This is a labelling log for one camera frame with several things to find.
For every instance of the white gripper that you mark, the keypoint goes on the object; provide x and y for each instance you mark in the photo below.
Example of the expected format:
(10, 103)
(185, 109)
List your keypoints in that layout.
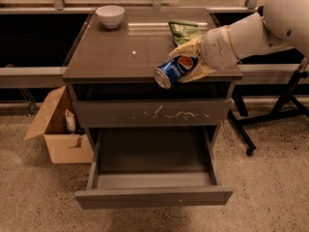
(216, 49)

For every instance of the blue pepsi can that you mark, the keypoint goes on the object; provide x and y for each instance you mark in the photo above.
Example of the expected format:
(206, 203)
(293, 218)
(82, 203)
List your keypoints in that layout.
(169, 73)

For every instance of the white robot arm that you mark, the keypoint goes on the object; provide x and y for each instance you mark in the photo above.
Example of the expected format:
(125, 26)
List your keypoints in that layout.
(283, 24)

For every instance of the closed grey top drawer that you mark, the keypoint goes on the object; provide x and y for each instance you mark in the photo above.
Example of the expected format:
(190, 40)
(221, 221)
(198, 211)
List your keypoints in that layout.
(129, 114)

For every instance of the grey drawer cabinet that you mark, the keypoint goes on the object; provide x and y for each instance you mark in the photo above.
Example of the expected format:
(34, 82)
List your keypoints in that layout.
(118, 65)

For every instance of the open grey middle drawer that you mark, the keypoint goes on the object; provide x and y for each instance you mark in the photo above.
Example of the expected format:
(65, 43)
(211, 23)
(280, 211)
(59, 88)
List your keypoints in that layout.
(153, 167)

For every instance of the green chip bag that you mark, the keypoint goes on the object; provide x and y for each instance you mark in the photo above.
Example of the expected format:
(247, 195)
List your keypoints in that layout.
(183, 31)

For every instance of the black rolling stand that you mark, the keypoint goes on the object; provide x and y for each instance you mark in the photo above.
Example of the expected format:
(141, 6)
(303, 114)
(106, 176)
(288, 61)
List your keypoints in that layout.
(276, 110)

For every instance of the metal window railing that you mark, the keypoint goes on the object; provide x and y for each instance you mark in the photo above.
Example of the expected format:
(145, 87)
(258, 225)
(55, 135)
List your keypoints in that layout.
(35, 77)

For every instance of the white ceramic bowl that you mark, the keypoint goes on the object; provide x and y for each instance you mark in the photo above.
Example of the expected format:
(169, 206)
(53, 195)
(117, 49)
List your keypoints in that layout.
(110, 16)

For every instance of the white bag in box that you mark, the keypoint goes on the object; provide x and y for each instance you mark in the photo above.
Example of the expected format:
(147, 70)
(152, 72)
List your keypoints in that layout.
(70, 121)

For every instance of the open cardboard box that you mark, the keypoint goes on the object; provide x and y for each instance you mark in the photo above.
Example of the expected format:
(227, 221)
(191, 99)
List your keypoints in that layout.
(50, 123)

